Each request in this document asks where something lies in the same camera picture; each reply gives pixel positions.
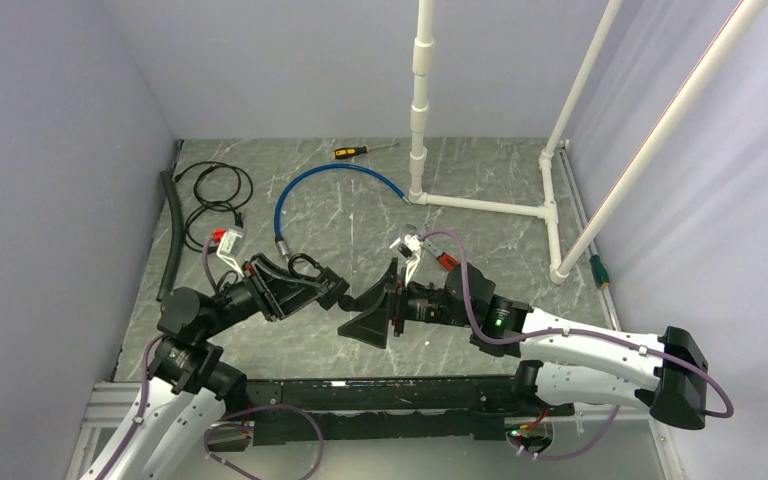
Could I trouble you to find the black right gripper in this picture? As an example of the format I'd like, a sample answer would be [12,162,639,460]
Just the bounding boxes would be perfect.
[339,258,475,349]

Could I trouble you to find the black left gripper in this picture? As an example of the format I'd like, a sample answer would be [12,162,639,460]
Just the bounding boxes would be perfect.
[198,251,327,339]

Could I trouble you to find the blue cable lock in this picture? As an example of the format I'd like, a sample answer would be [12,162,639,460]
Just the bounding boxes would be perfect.
[272,162,412,260]

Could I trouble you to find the black padlock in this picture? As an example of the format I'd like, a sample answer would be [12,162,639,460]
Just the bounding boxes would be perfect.
[287,253,350,310]

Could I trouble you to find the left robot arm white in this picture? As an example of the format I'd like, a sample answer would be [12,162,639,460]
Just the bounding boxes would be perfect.
[83,254,349,479]

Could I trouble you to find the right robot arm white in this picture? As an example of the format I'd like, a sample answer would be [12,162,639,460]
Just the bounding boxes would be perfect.
[338,261,712,430]

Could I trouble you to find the black foam tube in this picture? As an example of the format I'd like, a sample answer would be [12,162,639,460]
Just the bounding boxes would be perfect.
[156,170,185,303]

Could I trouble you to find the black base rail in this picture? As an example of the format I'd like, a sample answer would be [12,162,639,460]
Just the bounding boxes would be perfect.
[220,375,574,446]

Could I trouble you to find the red handled adjustable wrench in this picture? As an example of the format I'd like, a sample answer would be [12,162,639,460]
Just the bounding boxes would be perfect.
[406,224,460,272]

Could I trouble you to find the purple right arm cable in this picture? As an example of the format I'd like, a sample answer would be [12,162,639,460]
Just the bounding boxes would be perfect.
[420,229,735,420]

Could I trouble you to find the black coiled cable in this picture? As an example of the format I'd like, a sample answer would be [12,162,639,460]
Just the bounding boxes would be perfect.
[173,161,255,253]

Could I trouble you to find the orange handled screwdriver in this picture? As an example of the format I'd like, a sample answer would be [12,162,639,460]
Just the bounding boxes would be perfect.
[333,142,400,160]

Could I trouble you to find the green handled screwdriver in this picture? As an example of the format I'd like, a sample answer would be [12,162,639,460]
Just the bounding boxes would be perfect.
[589,254,611,288]

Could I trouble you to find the white pvc pipe frame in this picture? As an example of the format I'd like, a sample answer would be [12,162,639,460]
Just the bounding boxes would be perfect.
[407,0,768,285]

